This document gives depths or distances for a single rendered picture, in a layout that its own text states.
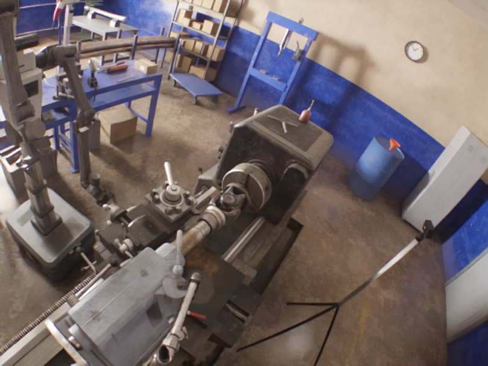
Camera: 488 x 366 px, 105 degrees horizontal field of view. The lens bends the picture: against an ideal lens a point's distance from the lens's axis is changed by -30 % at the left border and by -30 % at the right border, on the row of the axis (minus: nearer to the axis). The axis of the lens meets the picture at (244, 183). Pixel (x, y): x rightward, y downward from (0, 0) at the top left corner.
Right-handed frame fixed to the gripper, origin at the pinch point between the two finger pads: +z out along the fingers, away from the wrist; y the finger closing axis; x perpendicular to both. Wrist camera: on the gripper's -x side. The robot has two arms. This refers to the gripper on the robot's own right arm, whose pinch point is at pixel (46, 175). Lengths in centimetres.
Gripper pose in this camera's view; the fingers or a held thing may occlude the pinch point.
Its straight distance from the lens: 106.1
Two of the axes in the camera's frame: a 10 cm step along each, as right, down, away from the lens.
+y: 3.4, -5.1, 7.9
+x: -9.3, -0.5, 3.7
